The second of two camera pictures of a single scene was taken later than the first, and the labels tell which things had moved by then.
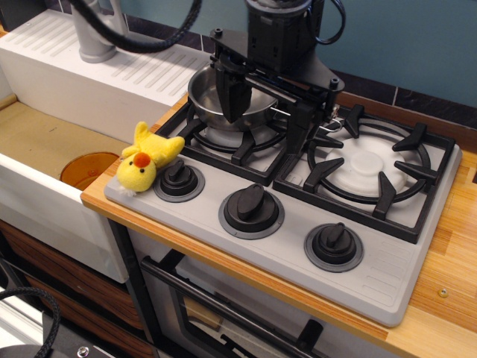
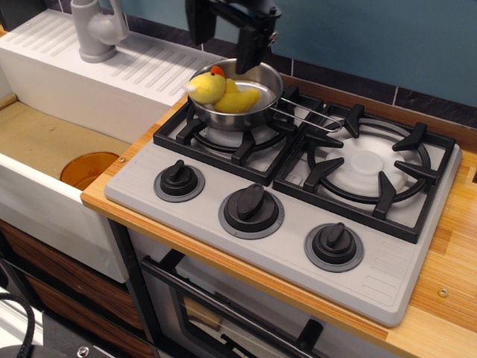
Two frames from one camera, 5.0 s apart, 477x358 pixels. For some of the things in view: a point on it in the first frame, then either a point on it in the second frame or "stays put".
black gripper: [279, 54] → [251, 15]
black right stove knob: [333, 247] stays put
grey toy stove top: [340, 202] stays put
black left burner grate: [254, 153] stays put
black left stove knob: [179, 183] stays put
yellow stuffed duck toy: [137, 169] → [212, 87]
